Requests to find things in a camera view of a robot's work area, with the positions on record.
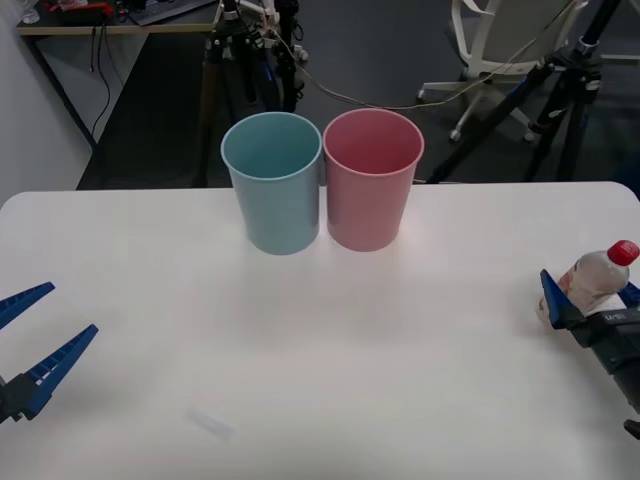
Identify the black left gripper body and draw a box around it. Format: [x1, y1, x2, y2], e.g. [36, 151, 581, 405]
[0, 379, 15, 427]

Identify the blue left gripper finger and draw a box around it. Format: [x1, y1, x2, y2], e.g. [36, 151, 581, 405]
[0, 281, 56, 332]
[7, 324, 100, 422]

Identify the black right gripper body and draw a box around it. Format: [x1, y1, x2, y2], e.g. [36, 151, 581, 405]
[573, 305, 640, 375]

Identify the clear bottle with red cap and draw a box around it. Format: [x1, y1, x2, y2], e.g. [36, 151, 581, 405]
[534, 239, 640, 331]

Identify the pink plastic bin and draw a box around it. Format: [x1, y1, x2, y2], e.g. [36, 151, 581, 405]
[322, 108, 426, 253]

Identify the white office chair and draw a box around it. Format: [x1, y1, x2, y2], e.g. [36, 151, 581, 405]
[417, 0, 591, 145]

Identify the pale blue plastic bin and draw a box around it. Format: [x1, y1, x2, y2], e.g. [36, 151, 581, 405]
[220, 111, 322, 256]

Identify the dark desk with wooden edge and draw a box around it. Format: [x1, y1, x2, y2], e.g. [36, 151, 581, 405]
[16, 0, 224, 189]

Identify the red object on desk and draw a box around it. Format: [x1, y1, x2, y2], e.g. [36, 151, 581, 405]
[42, 0, 115, 16]

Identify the black keyboard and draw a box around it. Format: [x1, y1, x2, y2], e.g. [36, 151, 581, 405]
[127, 0, 217, 26]

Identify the black tripod with blue clamps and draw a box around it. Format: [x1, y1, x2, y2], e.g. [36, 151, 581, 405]
[198, 0, 310, 187]

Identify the black hanging cable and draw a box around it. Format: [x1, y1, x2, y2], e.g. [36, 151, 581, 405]
[88, 23, 112, 147]

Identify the beige cable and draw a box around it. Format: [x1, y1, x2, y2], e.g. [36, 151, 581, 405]
[259, 0, 576, 110]

